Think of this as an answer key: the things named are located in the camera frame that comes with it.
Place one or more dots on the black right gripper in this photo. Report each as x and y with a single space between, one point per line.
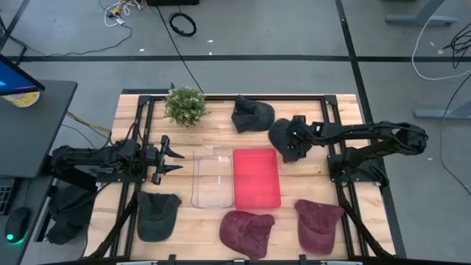
300 143

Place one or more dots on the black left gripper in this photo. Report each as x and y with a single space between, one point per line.
161 162

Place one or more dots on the black baseball cap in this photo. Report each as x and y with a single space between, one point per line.
278 138
254 116

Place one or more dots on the maroon baseball cap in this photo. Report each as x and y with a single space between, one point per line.
246 233
318 226

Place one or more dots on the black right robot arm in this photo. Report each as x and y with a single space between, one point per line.
368 129

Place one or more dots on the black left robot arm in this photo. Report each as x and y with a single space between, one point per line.
84 156

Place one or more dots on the clear plastic bin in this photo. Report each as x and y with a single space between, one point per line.
213 176

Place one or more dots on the small green potted plant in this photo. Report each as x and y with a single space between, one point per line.
185 106

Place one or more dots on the red plastic bin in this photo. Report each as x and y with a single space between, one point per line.
257 178

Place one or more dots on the charcoal baseball cap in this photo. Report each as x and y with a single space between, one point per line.
157 217

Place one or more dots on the black desk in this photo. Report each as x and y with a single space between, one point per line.
33 132

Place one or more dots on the grey desk foot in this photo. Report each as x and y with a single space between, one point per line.
441 112
419 17

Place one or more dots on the yellow round lid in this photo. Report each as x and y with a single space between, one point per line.
24 99

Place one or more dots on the black computer mouse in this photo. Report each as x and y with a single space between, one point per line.
16 224

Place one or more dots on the black keyboard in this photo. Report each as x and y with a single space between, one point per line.
5 197

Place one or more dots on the computer monitor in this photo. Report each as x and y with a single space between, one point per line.
14 79

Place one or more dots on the black aluminium table frame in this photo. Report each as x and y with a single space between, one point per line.
294 98

